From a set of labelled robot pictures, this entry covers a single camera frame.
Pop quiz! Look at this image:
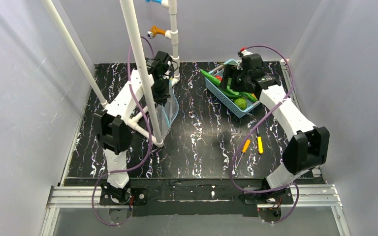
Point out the green chili pepper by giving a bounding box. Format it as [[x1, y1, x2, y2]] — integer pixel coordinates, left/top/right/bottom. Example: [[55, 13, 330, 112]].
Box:
[[239, 92, 258, 103]]

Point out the clear zip top bag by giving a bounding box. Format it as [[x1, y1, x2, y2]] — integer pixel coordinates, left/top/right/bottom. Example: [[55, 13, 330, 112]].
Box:
[[156, 82, 179, 140]]

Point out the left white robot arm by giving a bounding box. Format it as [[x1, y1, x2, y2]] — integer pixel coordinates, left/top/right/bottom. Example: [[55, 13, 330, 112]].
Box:
[[93, 51, 179, 189]]

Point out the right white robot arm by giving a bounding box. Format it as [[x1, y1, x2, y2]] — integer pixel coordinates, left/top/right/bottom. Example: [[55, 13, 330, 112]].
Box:
[[220, 49, 330, 194]]

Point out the light green vegetable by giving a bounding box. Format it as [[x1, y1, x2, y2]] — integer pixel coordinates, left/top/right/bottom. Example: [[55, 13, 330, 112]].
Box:
[[233, 98, 248, 111]]

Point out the orange webcam on pipe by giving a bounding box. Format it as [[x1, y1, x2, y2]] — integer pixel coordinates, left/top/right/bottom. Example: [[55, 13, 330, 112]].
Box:
[[147, 25, 166, 39]]

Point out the light blue plastic basket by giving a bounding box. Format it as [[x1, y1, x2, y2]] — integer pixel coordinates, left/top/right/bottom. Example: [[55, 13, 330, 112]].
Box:
[[201, 59, 260, 118]]

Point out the long green cucumber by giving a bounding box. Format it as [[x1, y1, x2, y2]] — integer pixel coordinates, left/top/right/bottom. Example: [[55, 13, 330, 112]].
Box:
[[200, 69, 242, 99]]

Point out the blue clip on pipe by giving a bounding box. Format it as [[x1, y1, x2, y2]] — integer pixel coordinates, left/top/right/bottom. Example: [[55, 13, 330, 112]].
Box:
[[145, 0, 162, 4]]

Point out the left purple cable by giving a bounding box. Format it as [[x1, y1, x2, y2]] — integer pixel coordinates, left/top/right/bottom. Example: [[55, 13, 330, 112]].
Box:
[[91, 36, 156, 227]]

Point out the purple cable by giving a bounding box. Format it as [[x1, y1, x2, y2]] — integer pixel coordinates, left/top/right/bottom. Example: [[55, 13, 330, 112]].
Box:
[[91, 36, 156, 227], [229, 45, 300, 225]]

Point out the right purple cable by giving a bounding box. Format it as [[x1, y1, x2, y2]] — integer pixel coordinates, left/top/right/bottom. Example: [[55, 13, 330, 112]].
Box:
[[229, 45, 300, 225]]

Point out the white PVC pipe frame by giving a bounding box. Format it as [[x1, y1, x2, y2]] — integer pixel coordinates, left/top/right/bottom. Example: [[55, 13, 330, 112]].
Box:
[[43, 0, 163, 151]]

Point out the yellow handled screwdriver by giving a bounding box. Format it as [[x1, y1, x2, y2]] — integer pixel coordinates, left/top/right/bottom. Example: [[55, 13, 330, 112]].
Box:
[[256, 128, 264, 154]]

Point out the orange handled screwdriver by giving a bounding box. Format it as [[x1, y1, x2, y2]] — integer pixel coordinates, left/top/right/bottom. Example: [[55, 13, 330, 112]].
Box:
[[234, 139, 251, 170]]

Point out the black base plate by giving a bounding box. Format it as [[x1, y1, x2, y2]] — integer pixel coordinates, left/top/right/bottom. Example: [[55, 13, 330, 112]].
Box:
[[95, 178, 294, 217]]

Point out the aluminium rail frame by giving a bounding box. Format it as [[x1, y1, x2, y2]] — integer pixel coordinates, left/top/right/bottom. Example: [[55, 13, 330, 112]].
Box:
[[40, 182, 350, 236]]

